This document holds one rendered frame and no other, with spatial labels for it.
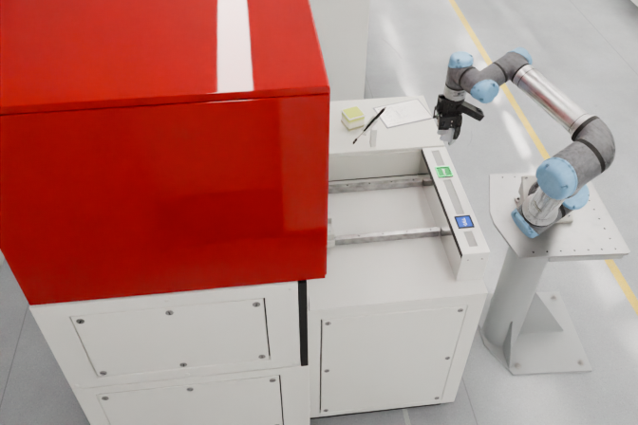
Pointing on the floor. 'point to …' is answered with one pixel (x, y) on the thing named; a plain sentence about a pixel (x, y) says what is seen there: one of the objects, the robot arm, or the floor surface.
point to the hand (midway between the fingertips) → (451, 141)
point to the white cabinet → (389, 355)
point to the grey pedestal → (530, 323)
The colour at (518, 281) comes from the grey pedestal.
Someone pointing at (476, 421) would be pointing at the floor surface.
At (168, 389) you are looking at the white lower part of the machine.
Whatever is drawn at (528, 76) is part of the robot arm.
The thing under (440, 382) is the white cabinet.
